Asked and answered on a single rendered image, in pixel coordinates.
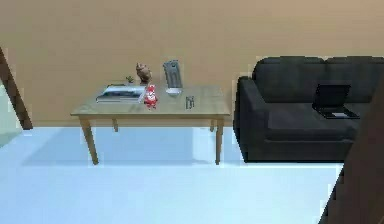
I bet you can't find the light wooden table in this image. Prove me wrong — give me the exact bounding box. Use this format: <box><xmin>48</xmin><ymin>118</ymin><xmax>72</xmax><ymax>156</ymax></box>
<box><xmin>70</xmin><ymin>84</ymin><xmax>232</xmax><ymax>166</ymax></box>

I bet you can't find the grey upright sculpture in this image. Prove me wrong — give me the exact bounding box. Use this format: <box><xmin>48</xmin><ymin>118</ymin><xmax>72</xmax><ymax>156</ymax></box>
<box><xmin>162</xmin><ymin>59</ymin><xmax>183</xmax><ymax>89</ymax></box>

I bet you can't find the red white bottle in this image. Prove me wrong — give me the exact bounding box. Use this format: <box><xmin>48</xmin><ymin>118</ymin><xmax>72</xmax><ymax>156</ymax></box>
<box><xmin>143</xmin><ymin>84</ymin><xmax>158</xmax><ymax>109</ymax></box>

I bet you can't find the brown figurine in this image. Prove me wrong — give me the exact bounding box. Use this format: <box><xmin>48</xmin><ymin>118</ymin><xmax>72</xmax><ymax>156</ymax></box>
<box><xmin>135</xmin><ymin>62</ymin><xmax>153</xmax><ymax>85</ymax></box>

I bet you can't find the black sofa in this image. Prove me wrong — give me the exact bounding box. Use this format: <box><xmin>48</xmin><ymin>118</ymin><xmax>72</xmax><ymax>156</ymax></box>
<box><xmin>233</xmin><ymin>55</ymin><xmax>384</xmax><ymax>164</ymax></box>

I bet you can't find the black laptop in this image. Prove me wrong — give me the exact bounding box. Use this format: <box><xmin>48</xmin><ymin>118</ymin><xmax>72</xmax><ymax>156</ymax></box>
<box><xmin>312</xmin><ymin>83</ymin><xmax>361</xmax><ymax>120</ymax></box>

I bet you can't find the dark brown wooden furniture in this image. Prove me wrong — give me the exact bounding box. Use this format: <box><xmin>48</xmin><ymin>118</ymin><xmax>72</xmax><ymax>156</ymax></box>
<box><xmin>317</xmin><ymin>73</ymin><xmax>384</xmax><ymax>224</ymax></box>

